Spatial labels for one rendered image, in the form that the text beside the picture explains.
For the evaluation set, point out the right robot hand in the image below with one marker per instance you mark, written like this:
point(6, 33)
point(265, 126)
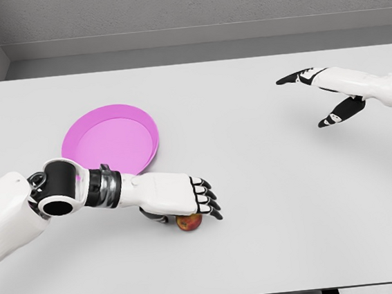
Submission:
point(336, 81)

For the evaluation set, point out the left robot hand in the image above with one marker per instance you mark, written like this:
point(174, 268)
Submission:
point(172, 192)

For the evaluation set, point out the red yellow apple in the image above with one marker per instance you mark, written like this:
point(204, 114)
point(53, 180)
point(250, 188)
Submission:
point(189, 223)

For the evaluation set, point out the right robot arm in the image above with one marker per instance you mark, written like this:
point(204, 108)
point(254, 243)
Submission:
point(390, 90)

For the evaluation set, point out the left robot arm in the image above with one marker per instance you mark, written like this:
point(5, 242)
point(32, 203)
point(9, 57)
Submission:
point(18, 209)

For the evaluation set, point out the pink round plate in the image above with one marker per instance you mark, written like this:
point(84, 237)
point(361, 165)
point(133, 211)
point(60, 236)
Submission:
point(110, 139)

